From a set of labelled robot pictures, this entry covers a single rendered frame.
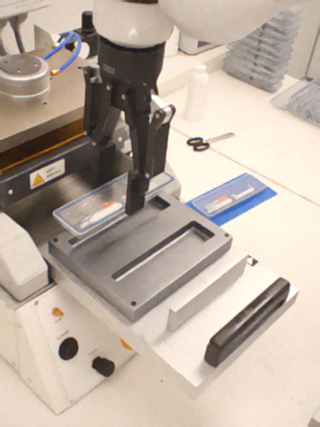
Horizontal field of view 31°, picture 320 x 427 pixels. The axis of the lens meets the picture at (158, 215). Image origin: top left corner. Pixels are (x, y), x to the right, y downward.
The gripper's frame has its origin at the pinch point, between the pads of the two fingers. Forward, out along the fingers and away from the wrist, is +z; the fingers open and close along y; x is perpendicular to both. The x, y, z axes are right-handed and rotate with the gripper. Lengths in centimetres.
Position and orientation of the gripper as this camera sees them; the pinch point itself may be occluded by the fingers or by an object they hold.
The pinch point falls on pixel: (119, 180)
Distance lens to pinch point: 76.9
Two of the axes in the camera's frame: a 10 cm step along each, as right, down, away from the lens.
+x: 6.8, -4.2, 6.0
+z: -1.1, 7.5, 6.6
